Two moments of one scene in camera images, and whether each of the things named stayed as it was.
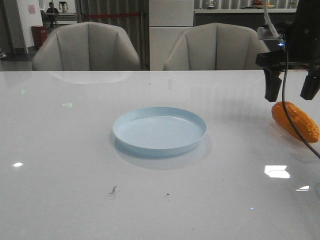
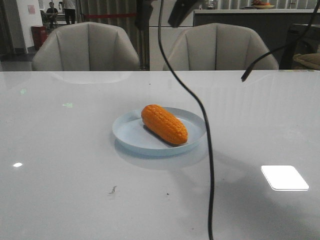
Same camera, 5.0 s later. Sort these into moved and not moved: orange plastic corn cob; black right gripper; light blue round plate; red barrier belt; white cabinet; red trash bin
Moved: orange plastic corn cob; black right gripper
Not moved: white cabinet; light blue round plate; red barrier belt; red trash bin
